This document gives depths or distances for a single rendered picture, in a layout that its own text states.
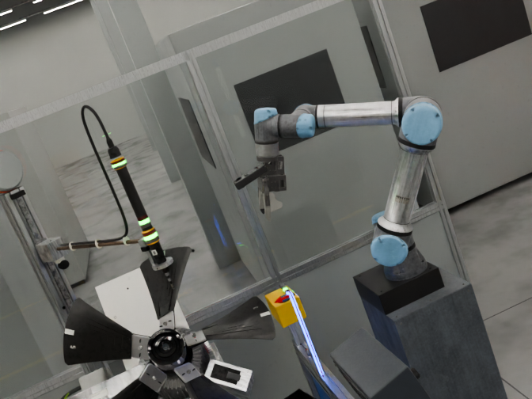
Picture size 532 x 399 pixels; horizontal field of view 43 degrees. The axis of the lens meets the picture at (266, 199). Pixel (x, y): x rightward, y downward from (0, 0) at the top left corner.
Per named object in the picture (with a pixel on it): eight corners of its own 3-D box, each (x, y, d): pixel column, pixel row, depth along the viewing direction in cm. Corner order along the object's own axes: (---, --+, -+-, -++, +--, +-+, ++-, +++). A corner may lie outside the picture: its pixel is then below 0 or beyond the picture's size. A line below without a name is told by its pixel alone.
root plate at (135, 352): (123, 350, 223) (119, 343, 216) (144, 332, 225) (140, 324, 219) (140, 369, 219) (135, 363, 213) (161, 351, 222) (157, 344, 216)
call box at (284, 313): (273, 317, 266) (264, 294, 264) (295, 307, 268) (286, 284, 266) (284, 332, 251) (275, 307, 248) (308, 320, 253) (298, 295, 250)
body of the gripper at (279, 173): (286, 192, 220) (285, 156, 217) (260, 195, 218) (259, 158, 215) (281, 187, 227) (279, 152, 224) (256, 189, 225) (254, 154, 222)
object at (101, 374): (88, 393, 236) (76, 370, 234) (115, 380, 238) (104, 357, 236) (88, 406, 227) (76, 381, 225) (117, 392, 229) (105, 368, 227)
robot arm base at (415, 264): (412, 256, 246) (404, 232, 243) (435, 266, 231) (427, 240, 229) (378, 274, 242) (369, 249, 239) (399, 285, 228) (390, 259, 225)
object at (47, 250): (41, 264, 256) (32, 244, 254) (56, 256, 261) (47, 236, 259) (55, 263, 249) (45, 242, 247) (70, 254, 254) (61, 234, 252)
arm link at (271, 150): (257, 146, 214) (252, 141, 222) (258, 159, 215) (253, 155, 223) (280, 143, 215) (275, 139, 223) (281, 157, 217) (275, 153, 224)
